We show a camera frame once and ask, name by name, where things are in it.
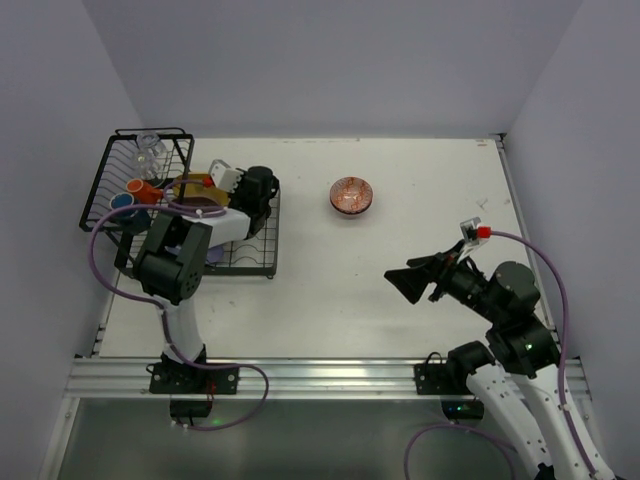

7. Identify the yellow plastic plate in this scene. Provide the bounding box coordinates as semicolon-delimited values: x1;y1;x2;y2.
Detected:
172;173;229;200

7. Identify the orange mug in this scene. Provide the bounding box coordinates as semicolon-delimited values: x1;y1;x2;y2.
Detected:
126;178;163;206

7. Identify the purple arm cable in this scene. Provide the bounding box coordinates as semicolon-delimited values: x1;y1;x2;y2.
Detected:
89;172;270;432
403;225;601;480

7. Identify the clear drinking glass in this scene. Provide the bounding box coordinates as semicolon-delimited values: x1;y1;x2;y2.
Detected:
136;130;167;158
132;150;162;185

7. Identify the black wire dish rack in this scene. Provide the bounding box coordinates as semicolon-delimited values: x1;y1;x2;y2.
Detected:
79;127;280;278

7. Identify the purple plastic plate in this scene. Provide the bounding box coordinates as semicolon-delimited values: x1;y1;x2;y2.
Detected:
165;245;225;264

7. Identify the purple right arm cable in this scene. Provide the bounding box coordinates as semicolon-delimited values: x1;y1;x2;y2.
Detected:
403;225;601;480

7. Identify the blue mug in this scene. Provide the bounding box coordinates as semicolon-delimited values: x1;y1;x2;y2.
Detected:
109;192;151;235

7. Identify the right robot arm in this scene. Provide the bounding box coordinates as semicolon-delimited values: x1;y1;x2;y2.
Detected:
384;241;616;479

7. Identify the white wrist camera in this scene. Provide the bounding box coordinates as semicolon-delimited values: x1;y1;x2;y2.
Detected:
460;217;485;254
208;159;244;193

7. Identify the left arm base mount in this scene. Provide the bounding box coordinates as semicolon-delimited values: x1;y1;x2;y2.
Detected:
145;355;239;425

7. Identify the brown plastic plate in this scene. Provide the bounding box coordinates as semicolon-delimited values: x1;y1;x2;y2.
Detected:
173;196;229;208

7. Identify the aluminium table rail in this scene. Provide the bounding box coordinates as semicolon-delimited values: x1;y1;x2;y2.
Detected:
63;357;418;400

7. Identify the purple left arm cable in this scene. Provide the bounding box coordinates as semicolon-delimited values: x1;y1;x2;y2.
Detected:
89;172;270;432

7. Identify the red-inside blue-outside bowl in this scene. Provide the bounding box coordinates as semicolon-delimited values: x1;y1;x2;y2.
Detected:
329;176;374;216

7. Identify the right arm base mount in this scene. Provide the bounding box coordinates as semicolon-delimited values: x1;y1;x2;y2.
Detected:
413;352;485;423

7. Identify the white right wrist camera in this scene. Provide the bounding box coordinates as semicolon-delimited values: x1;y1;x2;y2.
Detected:
460;217;485;254

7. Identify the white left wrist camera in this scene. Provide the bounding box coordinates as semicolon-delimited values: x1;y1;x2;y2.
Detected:
208;159;244;193

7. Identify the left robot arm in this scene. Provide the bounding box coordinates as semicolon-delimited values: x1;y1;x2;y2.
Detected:
133;161;280;366

